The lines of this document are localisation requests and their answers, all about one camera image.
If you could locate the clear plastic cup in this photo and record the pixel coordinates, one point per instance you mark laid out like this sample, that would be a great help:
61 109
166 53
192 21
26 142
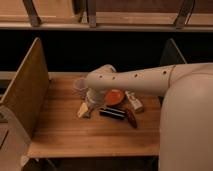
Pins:
80 87

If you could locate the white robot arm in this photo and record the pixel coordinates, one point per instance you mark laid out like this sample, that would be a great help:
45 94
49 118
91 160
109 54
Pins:
186 123

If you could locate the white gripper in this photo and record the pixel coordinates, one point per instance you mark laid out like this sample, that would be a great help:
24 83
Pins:
94 99

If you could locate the left wooden side panel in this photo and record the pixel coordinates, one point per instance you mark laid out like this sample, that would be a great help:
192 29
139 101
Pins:
24 96

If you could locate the black rectangular box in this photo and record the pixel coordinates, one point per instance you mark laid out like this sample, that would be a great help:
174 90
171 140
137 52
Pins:
112 113

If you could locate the dark red chili pepper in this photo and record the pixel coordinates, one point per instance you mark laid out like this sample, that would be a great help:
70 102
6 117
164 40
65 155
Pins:
131 118

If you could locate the orange bowl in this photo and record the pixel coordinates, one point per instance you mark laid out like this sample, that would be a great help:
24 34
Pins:
114 97

